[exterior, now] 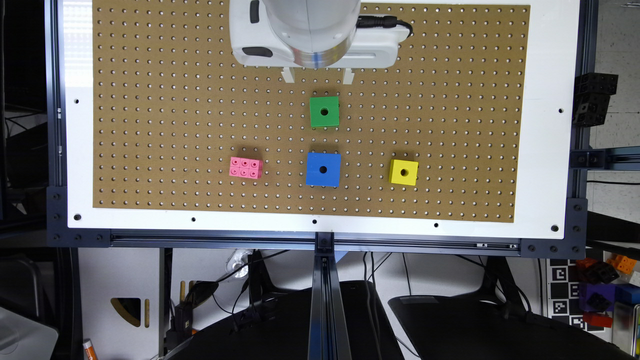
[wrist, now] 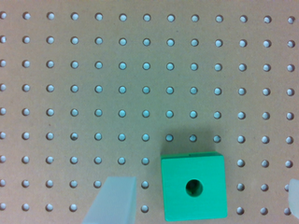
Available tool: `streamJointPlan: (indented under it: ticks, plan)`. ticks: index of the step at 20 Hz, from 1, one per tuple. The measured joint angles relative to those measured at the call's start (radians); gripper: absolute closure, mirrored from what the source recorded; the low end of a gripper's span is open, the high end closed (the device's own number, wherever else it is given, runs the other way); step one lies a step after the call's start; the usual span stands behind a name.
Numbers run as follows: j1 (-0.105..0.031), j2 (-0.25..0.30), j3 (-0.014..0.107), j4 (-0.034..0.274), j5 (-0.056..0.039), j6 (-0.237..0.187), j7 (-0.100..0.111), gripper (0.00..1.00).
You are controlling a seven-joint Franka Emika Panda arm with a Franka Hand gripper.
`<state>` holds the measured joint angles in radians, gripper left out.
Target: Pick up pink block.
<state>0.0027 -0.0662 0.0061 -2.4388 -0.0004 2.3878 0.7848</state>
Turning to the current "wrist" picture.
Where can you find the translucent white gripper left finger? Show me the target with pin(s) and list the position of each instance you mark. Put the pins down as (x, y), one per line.
(115, 202)

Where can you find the brown perforated pegboard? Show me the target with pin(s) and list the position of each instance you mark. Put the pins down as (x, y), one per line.
(97, 88)

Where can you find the green block with hole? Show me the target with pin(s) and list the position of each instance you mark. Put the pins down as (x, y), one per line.
(194, 186)

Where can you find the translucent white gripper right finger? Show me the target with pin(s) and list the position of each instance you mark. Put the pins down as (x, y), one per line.
(293, 197)

